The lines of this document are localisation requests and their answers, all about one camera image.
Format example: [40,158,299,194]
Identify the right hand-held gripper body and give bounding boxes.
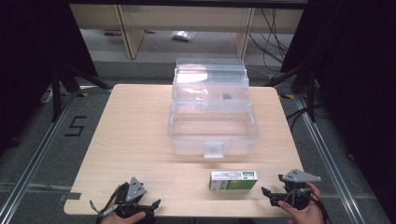
[277,168,322,210]

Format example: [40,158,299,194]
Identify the person's left hand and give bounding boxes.
[100,211,147,224]

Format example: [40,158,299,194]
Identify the person's right hand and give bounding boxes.
[277,182,325,224]

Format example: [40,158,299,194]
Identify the green and white carton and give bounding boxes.
[208,170,259,192]

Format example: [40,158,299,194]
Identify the black metal stand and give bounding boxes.
[50,61,114,123]
[263,59,318,123]

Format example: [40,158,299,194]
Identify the clear plastic storage box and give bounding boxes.
[166,57,262,160]

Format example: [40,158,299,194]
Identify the black curtain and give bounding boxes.
[279,0,396,216]
[0,0,99,157]

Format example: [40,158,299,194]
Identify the clear plastic bag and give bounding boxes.
[171,30,196,43]

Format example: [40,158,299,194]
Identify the wooden shelf unit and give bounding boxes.
[68,3,305,61]

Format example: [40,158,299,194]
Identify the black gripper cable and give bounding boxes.
[306,188,332,224]

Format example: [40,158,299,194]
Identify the aluminium floor rail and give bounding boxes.
[293,92,368,224]
[0,91,78,224]

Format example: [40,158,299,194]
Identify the grey gripper strap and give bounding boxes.
[89,183,129,219]

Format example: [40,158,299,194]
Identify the black floor cable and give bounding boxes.
[285,105,312,133]

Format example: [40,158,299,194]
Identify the black hanging cables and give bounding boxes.
[247,7,291,64]

